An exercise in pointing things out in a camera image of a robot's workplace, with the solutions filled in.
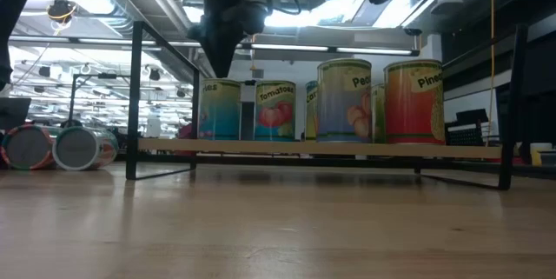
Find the tomatoes label food can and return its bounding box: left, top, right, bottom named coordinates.
left=254, top=79, right=298, bottom=143

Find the peaches label food can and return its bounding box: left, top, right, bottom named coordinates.
left=315, top=57, right=374, bottom=143

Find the white carrot picture food can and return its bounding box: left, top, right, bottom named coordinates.
left=51, top=125, right=120, bottom=172

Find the orange pineapple label food can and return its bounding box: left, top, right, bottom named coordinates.
left=383, top=59, right=447, bottom=145

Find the white red green food can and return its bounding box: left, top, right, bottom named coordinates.
left=0, top=123, right=58, bottom=171

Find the long LED light bar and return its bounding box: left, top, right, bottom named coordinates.
left=8, top=35, right=421, bottom=57

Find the yellow and blue food can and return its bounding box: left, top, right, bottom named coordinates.
left=304, top=80, right=321, bottom=142

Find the black ceiling dome device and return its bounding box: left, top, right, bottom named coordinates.
left=46, top=0, right=78, bottom=24

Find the dark grey monitor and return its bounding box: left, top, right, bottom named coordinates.
left=0, top=96, right=32, bottom=131

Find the black perforated box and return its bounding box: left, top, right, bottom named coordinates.
left=445, top=108, right=490, bottom=147

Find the yellow and white container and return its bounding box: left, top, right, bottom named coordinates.
left=528, top=142, right=556, bottom=167

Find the black table frame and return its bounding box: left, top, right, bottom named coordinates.
left=116, top=153, right=556, bottom=181

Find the black frame stand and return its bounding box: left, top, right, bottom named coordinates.
left=68, top=72, right=140, bottom=129

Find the wooden shelf with black frame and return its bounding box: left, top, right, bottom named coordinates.
left=124, top=20, right=529, bottom=192

